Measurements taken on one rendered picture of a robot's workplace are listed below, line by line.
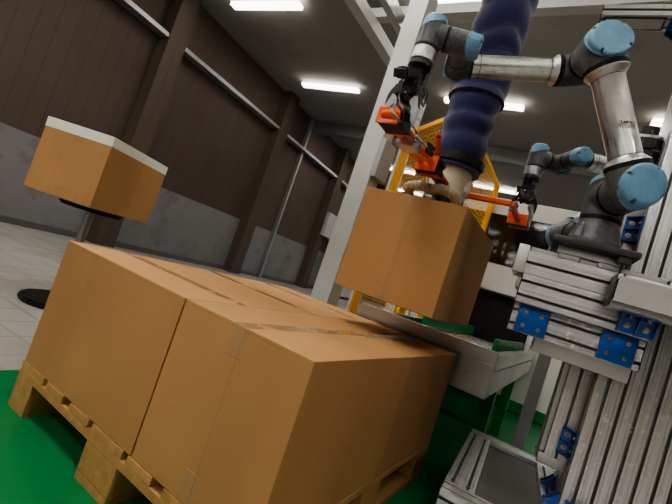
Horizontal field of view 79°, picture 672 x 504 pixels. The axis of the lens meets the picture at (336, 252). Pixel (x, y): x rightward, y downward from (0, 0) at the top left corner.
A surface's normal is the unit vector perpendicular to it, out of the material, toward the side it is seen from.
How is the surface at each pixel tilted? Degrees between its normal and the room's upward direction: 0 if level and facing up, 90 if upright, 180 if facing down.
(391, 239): 90
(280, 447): 90
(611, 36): 83
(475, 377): 90
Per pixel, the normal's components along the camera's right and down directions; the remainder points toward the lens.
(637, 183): -0.11, 0.04
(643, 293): -0.41, -0.18
